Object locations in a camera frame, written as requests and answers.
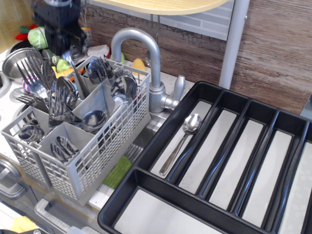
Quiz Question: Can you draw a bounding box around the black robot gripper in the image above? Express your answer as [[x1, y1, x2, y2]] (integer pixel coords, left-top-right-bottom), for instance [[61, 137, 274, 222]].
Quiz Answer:
[[31, 0, 87, 58]]

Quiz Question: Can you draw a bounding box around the small steel spoon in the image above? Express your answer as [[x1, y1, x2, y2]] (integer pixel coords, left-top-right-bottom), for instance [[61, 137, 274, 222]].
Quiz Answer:
[[62, 50, 86, 100]]

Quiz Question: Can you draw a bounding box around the large steel spoon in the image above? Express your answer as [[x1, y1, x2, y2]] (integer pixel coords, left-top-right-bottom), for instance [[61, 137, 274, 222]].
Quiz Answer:
[[111, 76, 137, 104]]

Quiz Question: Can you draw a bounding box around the steel spoon front middle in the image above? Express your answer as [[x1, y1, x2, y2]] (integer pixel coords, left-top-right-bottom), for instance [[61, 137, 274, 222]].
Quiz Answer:
[[79, 110, 107, 133]]

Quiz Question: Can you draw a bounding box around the steel spoon left front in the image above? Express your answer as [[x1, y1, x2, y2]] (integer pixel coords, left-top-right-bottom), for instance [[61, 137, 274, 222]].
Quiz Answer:
[[18, 125, 44, 142]]

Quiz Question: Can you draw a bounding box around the grey plastic cutlery basket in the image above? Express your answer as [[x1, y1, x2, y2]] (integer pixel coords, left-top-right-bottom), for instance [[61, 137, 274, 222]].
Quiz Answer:
[[1, 70, 151, 206]]

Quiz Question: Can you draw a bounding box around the steel spoon in tray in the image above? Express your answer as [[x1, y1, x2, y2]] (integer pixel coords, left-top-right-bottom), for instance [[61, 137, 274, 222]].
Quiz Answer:
[[159, 114, 202, 176]]

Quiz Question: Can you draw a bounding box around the black cutlery tray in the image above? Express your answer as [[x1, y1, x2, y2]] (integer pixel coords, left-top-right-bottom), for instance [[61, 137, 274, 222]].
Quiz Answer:
[[97, 81, 312, 234]]

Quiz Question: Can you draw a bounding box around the green toy can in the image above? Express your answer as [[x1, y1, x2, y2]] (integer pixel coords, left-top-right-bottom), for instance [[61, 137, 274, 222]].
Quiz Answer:
[[41, 49, 59, 66]]

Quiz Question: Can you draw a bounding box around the small toy grater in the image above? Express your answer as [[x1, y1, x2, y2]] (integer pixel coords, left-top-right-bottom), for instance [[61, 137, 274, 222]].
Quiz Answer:
[[81, 27, 93, 47]]

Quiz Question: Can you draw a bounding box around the green toy cabbage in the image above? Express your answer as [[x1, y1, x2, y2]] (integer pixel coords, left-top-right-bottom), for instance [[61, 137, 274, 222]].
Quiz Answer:
[[28, 27, 49, 49]]

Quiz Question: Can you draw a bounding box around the large steel fork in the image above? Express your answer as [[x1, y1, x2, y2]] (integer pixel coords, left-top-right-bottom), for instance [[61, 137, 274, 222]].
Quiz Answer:
[[17, 59, 48, 99]]

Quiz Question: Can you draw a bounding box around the steel pot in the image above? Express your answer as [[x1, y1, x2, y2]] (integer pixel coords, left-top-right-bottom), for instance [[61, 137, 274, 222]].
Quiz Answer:
[[2, 48, 31, 84]]

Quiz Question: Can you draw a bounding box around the silver toy faucet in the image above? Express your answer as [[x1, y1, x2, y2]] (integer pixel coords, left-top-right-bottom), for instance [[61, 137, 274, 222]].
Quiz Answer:
[[111, 28, 180, 113]]

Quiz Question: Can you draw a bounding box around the green sponge cloth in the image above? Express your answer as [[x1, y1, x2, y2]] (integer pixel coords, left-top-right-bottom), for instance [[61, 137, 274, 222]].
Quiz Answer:
[[103, 156, 132, 189]]

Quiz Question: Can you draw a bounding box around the silver faucet handle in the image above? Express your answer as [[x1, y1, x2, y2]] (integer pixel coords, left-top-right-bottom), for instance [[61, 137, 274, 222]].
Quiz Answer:
[[174, 75, 186, 101]]

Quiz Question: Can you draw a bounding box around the grey shelf post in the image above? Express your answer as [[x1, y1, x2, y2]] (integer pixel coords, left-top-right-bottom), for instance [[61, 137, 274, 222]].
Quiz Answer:
[[219, 0, 250, 89]]

